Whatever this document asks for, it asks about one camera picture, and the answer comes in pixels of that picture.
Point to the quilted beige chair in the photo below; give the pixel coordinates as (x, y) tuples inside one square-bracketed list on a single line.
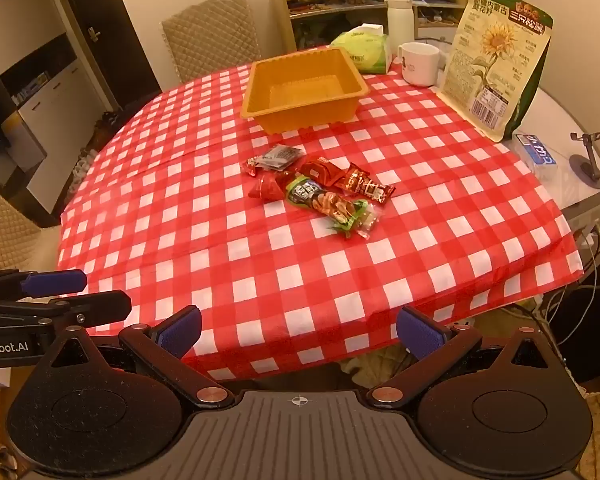
[(5, 230), (210, 40)]

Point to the white power adapter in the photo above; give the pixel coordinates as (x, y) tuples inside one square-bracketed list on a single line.
[(586, 238)]

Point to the large red snack packet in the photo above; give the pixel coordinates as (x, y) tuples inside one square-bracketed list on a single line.
[(267, 186)]

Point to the white thermos bottle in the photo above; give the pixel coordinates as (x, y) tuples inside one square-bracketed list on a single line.
[(400, 25)]

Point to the sunflower seed bag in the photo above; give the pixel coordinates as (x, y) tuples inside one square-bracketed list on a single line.
[(490, 70)]

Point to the orange plastic tray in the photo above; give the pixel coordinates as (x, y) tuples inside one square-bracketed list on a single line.
[(305, 110)]

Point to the green nut snack packet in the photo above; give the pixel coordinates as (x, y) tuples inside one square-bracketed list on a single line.
[(310, 195)]

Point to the crinkled red snack packet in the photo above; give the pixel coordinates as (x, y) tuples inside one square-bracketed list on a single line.
[(320, 167)]

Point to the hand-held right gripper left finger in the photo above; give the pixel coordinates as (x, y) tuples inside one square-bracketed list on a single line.
[(182, 332)]

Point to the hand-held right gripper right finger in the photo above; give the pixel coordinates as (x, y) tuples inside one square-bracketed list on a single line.
[(420, 332)]

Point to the clear box blue label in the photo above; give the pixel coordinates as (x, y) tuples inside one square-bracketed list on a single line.
[(535, 155)]

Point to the white cabinet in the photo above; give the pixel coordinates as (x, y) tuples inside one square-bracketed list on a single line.
[(55, 110)]

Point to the white mug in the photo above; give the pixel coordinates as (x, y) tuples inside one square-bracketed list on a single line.
[(420, 67)]

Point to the small red candy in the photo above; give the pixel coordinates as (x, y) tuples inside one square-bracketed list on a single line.
[(252, 166)]

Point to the wooden shelf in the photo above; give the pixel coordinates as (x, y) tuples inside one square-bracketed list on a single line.
[(280, 20)]

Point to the grey figure stand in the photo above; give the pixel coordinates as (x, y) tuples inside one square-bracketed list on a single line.
[(587, 170)]

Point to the green tissue pack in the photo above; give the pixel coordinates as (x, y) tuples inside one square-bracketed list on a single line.
[(365, 52)]

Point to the dark wooden door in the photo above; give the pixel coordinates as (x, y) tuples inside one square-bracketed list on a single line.
[(105, 60)]

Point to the dark grey snack packet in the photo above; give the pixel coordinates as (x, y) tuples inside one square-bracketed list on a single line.
[(280, 156)]

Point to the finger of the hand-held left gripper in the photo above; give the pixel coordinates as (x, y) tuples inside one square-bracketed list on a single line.
[(55, 283), (105, 304)]

